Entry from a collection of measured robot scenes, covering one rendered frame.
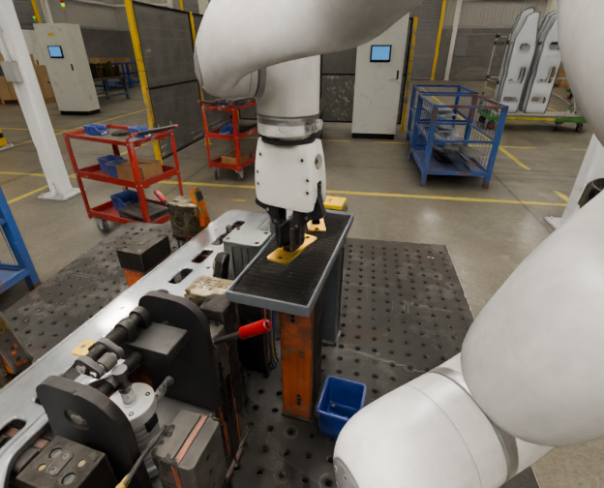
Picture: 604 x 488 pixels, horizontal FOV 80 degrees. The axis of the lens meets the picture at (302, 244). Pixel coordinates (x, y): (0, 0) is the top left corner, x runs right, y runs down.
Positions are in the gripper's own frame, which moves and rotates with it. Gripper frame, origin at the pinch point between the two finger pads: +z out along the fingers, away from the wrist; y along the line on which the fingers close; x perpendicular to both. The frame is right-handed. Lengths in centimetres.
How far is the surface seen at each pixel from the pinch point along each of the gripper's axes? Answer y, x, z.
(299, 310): -5.5, 6.7, 8.3
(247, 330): 0.2, 12.3, 10.4
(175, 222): 64, -32, 25
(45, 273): 254, -64, 125
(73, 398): 7.0, 33.1, 6.3
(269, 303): -0.8, 7.6, 8.2
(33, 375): 36, 28, 24
